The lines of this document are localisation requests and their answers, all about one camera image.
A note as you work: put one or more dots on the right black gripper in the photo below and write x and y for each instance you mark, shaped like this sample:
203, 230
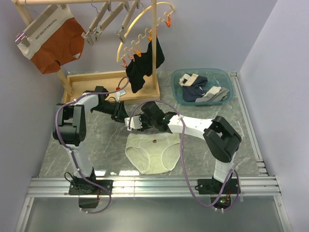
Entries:
143, 116

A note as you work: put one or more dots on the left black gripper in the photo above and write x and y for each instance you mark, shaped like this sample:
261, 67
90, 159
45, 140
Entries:
119, 113

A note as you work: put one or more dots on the pale yellow underwear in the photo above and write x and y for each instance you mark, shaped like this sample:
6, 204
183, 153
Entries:
153, 153

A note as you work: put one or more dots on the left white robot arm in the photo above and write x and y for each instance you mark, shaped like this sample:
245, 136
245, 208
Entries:
70, 130

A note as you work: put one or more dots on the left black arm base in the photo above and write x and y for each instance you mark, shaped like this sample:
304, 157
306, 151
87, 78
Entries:
89, 194

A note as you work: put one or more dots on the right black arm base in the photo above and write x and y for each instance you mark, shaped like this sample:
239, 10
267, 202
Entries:
213, 187

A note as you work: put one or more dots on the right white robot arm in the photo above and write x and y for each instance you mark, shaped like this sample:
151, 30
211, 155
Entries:
221, 138

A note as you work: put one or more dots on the navy blue underwear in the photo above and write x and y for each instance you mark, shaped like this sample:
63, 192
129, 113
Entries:
192, 86

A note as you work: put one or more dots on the black underwear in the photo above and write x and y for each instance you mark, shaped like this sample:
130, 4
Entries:
138, 68

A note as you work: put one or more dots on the grey underwear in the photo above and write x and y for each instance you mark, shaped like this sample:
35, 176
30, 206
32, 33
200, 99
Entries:
215, 94

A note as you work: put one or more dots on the yellow curved clip hanger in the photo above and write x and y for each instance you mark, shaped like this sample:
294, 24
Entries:
151, 20

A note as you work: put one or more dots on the beige clip hanger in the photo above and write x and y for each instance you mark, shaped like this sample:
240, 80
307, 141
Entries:
94, 25
108, 17
130, 10

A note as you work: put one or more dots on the orange white underwear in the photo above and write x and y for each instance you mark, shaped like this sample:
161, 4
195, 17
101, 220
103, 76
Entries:
57, 42

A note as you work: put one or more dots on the beige hanger with orange underwear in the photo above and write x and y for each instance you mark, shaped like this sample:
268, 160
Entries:
42, 18

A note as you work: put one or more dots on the wooden drying rack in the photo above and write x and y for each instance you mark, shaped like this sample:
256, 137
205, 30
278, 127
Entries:
75, 84

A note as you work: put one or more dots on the teal plastic basin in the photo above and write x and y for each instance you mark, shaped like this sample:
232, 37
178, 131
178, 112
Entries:
216, 77

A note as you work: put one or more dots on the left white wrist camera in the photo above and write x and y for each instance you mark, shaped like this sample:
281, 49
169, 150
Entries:
119, 93

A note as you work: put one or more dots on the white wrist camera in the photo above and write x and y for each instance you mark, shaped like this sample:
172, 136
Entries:
133, 123
119, 93

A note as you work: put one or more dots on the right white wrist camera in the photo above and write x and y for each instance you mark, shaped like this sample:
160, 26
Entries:
133, 123

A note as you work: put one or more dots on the aluminium mounting rail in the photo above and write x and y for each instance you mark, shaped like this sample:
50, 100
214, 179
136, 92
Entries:
160, 203

